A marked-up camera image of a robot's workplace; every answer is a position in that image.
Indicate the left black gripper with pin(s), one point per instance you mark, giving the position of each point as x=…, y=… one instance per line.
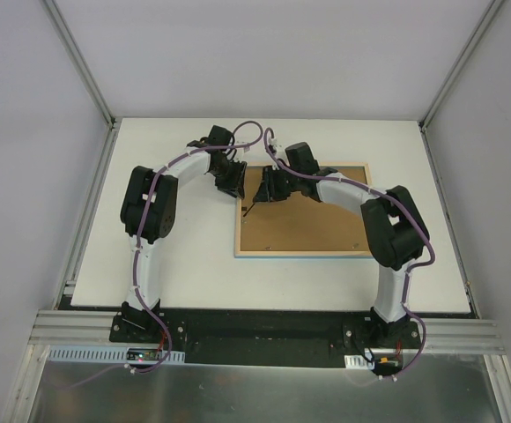
x=232, y=177

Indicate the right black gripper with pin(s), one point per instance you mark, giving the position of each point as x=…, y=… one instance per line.
x=274, y=188

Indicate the red handled screwdriver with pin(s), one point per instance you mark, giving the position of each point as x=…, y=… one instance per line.
x=249, y=209

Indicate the blue wooden picture frame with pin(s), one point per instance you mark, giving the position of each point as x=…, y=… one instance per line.
x=296, y=227

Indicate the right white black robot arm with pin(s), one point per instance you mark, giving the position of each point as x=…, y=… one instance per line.
x=396, y=234

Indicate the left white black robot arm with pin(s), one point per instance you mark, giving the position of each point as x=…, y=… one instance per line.
x=148, y=214

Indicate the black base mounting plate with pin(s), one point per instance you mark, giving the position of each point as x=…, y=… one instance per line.
x=264, y=338

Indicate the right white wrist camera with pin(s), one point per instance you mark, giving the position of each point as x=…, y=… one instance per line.
x=275, y=143

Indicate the right white slotted cable duct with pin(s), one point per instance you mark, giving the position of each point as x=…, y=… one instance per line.
x=357, y=362

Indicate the white slotted cable duct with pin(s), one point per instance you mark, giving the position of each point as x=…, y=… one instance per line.
x=105, y=355
x=357, y=362

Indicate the aluminium front rail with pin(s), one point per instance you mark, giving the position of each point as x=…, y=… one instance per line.
x=444, y=335

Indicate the left white slotted cable duct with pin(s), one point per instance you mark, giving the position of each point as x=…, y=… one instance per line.
x=105, y=355

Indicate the left aluminium corner post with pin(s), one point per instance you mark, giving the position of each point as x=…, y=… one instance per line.
x=77, y=59

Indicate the aluminium corner post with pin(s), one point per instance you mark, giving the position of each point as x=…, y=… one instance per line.
x=490, y=13
x=77, y=59

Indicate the right aluminium corner post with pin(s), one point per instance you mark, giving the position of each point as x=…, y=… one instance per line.
x=490, y=13

